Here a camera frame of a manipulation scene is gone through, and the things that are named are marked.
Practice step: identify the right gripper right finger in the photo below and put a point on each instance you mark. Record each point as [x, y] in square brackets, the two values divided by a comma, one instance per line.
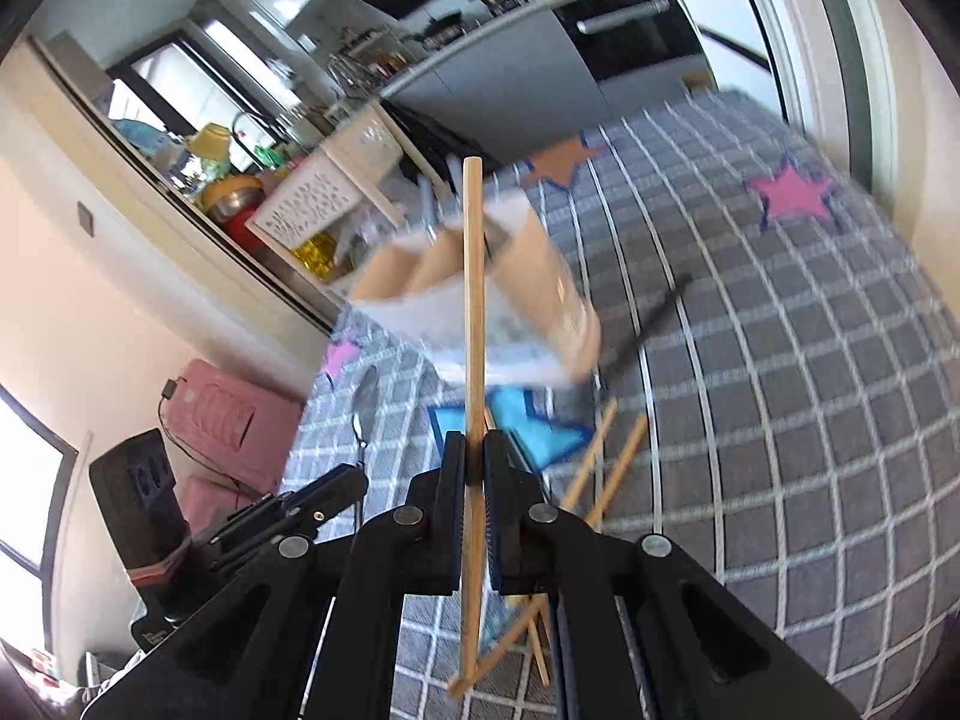
[638, 628]

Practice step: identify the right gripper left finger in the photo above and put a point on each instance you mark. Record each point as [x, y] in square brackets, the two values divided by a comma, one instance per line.
[306, 628]

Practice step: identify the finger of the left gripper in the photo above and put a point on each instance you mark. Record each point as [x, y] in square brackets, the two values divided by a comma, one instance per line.
[296, 513]

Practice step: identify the patterned bamboo chopstick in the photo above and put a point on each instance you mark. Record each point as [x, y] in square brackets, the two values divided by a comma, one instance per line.
[535, 641]

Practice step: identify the black handled spoon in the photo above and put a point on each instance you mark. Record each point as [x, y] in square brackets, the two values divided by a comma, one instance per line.
[364, 407]

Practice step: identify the pink plastic stool stack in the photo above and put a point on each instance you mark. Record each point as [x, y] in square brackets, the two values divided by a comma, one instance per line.
[239, 432]

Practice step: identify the pink star sticker left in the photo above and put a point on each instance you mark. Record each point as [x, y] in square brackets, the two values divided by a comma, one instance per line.
[336, 356]

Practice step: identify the pink star sticker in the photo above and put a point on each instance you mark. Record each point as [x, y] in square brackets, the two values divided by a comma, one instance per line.
[789, 194]
[336, 356]

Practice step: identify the blue star sticker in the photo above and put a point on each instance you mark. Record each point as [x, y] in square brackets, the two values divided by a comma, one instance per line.
[543, 441]

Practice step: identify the grey checked tablecloth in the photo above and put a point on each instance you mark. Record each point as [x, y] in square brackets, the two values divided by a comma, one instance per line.
[802, 395]

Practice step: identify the beige utensil holder caddy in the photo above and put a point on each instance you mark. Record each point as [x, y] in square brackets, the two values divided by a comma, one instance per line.
[513, 313]

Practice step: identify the orange metal bowl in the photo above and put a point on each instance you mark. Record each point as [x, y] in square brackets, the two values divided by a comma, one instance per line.
[225, 198]

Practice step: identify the beige plastic storage trolley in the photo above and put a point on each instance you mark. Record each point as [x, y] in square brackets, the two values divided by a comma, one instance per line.
[335, 199]

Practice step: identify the orange star sticker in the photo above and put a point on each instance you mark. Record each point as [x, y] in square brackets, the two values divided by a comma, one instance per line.
[559, 164]

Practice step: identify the pink star sticker right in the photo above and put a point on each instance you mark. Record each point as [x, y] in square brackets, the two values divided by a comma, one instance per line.
[789, 194]

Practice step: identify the black wok on stove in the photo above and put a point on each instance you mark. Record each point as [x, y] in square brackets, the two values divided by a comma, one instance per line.
[436, 27]

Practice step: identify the black built-in oven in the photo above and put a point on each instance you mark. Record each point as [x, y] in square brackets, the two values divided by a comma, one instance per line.
[616, 37]

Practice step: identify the wall light switch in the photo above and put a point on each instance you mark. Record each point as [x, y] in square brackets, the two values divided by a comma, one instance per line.
[85, 219]

